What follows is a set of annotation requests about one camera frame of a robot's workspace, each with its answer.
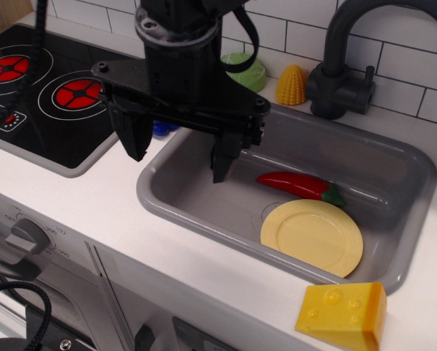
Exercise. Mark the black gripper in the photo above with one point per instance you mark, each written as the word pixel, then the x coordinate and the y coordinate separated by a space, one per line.
pixel 181 81

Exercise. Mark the blue toy blueberries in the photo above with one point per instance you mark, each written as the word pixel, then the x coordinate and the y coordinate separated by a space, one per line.
pixel 162 129

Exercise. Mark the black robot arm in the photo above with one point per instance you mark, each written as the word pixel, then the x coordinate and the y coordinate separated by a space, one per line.
pixel 185 16

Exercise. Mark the yellow plate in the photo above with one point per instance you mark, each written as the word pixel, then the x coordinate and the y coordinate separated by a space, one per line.
pixel 317 233

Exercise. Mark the grey sink basin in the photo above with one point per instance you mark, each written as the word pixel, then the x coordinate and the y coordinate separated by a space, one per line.
pixel 386 185

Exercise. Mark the green toy cabbage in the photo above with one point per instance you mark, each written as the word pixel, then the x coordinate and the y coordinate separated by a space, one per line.
pixel 253 78

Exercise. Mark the black toy stovetop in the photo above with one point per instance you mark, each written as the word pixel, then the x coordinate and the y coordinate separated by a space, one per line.
pixel 60 124

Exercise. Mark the yellow toy corn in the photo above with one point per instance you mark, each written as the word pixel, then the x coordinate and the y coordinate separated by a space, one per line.
pixel 291 86

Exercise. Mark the red toy chili pepper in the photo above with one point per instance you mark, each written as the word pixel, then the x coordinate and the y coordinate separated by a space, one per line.
pixel 303 186

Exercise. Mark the dark grey faucet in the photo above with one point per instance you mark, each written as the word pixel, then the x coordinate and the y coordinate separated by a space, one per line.
pixel 331 87

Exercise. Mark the white toy oven front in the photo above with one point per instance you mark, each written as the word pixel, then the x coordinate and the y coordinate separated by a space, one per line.
pixel 85 297

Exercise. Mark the grey oven knob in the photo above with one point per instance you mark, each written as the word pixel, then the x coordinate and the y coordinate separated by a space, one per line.
pixel 27 237

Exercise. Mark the yellow toy cheese wedge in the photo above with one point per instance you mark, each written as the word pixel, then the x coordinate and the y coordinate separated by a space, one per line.
pixel 346 315

